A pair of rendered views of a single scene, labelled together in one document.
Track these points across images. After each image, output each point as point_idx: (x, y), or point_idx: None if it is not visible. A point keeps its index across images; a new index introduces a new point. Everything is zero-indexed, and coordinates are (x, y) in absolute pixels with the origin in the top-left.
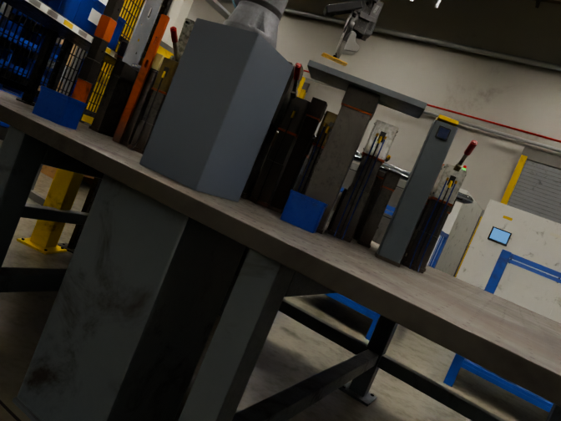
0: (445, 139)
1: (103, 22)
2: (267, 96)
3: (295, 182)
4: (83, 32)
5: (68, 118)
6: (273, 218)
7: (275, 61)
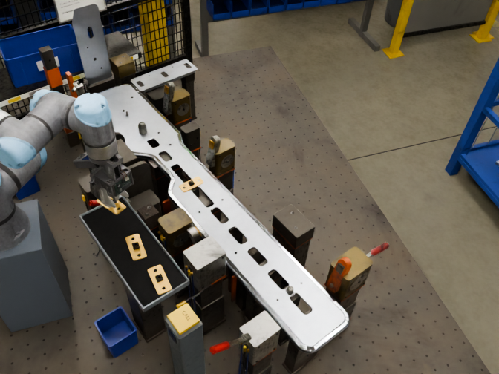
0: (174, 341)
1: (46, 74)
2: (28, 275)
3: None
4: (34, 91)
5: (24, 192)
6: (80, 344)
7: (9, 262)
